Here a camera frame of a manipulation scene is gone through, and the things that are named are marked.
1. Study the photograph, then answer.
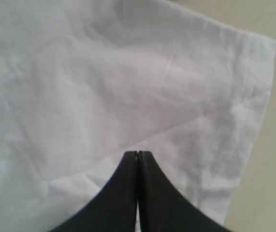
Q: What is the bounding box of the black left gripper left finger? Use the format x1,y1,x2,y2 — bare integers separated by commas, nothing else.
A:
51,151,138,232

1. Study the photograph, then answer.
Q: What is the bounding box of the white t-shirt red lettering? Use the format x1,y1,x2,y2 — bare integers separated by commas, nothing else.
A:
0,0,276,232

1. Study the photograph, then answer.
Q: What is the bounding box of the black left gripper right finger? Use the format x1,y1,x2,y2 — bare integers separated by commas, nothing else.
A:
137,151,225,232

